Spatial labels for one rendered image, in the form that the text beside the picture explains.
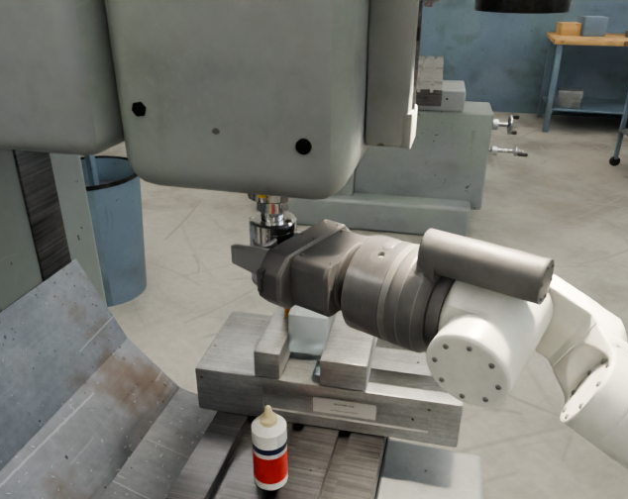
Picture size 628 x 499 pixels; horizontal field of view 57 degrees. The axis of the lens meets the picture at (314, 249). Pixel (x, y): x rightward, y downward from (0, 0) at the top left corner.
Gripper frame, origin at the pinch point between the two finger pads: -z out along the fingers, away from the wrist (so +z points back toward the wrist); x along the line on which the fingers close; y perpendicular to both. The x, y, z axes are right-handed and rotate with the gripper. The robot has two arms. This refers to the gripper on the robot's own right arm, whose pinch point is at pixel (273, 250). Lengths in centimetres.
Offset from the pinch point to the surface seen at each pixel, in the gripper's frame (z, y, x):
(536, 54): -161, 56, -634
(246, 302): -139, 121, -139
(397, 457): 7.2, 37.3, -17.0
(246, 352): -12.5, 22.2, -7.9
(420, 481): 11.7, 37.4, -15.0
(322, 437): 1.0, 29.3, -7.1
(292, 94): 8.6, -17.5, 7.4
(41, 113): -8.8, -15.6, 16.4
